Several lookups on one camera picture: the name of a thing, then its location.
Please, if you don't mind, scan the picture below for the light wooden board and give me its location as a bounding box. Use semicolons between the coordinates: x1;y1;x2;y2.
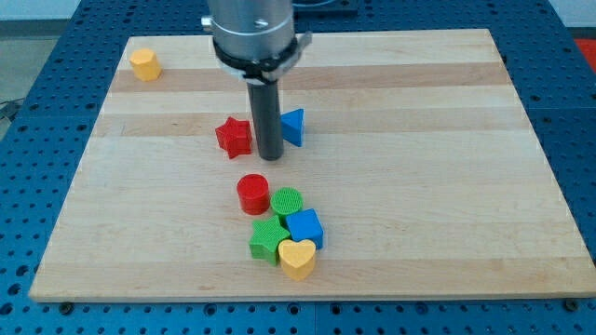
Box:
29;30;595;302

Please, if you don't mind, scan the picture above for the yellow heart block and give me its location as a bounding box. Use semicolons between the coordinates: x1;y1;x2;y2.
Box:
278;239;317;281

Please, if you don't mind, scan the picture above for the green star block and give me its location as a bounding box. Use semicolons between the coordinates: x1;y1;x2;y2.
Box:
249;215;291;266

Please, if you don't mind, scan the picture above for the red cylinder block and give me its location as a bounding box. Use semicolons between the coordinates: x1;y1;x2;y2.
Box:
237;174;270;215

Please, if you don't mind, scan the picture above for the red star block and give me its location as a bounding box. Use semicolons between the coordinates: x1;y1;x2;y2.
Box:
215;116;252;159

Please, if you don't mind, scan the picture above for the yellow hexagon block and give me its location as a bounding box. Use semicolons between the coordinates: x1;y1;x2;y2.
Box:
129;48;162;82

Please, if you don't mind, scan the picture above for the blue cube block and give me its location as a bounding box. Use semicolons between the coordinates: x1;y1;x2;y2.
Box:
285;208;324;249

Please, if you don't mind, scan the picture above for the green cylinder block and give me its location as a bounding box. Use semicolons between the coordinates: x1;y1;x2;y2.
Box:
270;187;304;226

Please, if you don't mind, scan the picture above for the blue triangle block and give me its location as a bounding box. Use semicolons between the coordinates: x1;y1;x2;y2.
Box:
281;109;305;147

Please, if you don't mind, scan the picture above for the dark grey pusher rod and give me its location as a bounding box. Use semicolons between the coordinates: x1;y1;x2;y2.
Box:
247;82;284;161

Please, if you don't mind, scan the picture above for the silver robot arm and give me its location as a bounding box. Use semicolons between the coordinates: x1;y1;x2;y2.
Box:
201;0;312;85

